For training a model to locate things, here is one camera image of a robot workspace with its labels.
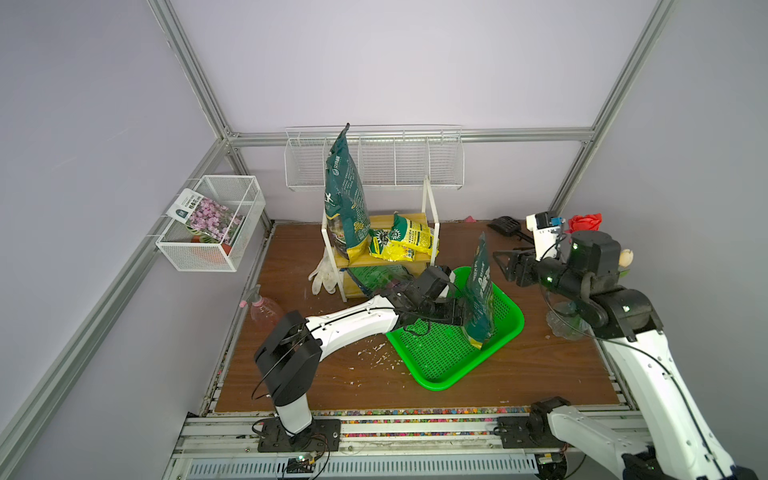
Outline dark green fertilizer bag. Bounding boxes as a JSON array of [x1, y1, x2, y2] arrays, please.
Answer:
[[324, 123, 371, 263], [463, 233, 495, 349]]

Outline green plastic basket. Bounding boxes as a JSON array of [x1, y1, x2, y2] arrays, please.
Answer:
[[381, 266, 524, 391]]

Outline green seed bag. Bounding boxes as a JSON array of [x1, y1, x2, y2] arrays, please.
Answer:
[[346, 264, 413, 298]]

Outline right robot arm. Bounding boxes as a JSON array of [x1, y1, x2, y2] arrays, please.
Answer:
[[493, 231, 757, 479]]

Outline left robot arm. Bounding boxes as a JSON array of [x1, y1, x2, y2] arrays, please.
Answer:
[[252, 266, 464, 453]]

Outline white wooden shelf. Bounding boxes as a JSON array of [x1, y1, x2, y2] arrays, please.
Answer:
[[321, 176, 441, 301]]

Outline yellow fertilizer bag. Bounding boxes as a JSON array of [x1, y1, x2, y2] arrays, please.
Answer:
[[369, 213, 436, 262]]

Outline artificial flower bouquet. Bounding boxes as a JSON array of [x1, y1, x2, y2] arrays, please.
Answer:
[[566, 213, 634, 278]]

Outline white gloves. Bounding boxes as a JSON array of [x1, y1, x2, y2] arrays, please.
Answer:
[[308, 252, 338, 296]]

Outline pink spray bottle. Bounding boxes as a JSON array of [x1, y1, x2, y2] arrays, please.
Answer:
[[239, 284, 285, 333]]

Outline purple flower seed packet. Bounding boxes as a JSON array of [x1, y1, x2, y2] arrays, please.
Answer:
[[166, 188, 244, 245]]

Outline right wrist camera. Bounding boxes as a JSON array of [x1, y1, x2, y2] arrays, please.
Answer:
[[526, 212, 565, 261]]

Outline white wire wall rack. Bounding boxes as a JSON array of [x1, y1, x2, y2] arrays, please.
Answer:
[[284, 124, 465, 190]]

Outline white wire side basket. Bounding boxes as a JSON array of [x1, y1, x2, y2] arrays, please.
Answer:
[[156, 175, 266, 273]]

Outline metal base rail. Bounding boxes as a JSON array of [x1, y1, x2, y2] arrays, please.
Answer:
[[163, 407, 589, 479]]

